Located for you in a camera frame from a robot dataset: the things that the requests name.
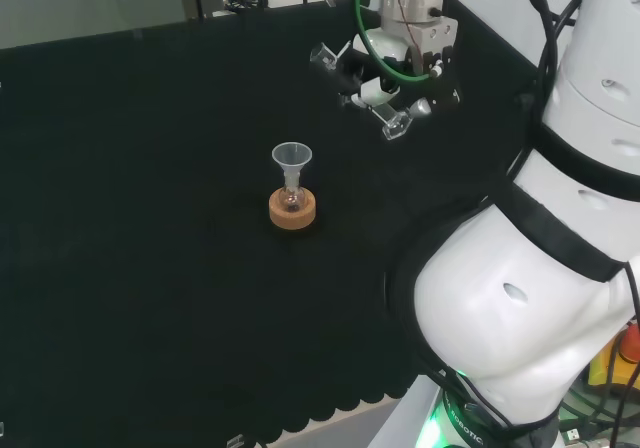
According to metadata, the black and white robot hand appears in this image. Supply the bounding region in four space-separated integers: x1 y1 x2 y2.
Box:
335 16 462 118

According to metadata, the clear graduated cylinder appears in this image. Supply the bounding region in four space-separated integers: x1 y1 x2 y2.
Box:
309 41 414 142

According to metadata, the clear round-bottom flask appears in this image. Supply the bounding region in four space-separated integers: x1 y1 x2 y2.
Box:
278 177 306 214

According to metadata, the clear plastic funnel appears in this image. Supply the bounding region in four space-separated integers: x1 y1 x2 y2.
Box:
271 141 314 189

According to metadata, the black bench cloth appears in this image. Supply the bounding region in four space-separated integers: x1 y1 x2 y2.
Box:
0 0 551 444

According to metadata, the yellow stop button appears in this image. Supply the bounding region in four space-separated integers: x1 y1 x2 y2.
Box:
587 317 640 394

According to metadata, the green cable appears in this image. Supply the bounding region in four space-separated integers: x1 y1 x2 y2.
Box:
349 0 434 82

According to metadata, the cork ring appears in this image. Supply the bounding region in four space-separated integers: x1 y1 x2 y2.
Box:
268 189 318 231

